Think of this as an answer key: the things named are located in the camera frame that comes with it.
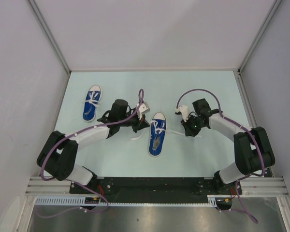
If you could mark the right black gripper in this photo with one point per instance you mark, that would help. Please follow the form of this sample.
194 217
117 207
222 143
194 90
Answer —
188 131

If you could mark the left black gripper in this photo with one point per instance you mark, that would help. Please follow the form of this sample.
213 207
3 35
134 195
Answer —
140 124

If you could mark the blue sneaker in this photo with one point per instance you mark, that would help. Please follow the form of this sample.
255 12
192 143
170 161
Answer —
156 140
91 103

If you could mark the white shoelace of sneaker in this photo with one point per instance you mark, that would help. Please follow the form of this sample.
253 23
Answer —
159 131

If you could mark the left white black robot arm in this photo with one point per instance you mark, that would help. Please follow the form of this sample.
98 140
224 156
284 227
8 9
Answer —
59 153

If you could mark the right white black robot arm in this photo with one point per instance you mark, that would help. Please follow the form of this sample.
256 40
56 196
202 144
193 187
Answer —
252 148

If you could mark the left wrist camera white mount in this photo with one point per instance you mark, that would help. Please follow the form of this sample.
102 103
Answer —
142 109

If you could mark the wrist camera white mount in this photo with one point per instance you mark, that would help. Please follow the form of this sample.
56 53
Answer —
183 110
142 109

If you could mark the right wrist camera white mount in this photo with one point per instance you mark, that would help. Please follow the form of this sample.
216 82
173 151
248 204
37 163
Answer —
183 110

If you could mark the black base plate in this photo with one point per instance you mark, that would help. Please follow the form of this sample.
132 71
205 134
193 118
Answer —
156 189

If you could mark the white slotted cable duct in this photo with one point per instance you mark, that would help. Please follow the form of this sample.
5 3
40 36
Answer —
93 201

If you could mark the aluminium corner post right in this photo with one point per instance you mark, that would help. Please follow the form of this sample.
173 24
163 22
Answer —
257 39

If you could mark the aluminium corner post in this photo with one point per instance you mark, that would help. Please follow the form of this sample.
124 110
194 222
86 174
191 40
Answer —
257 39
48 34

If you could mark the aluminium corner post left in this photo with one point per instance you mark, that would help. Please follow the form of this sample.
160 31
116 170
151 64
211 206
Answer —
48 34

